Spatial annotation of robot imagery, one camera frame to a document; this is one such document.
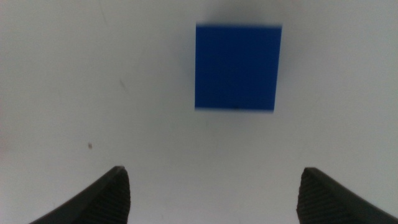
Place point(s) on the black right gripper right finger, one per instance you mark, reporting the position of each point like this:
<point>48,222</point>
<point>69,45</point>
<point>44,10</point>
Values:
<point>323,205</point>

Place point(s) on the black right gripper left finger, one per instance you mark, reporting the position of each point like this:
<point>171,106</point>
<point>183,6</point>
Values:
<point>102,202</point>

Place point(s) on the blue cube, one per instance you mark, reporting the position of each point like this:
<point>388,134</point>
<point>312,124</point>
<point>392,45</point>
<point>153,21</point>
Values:
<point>236,68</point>

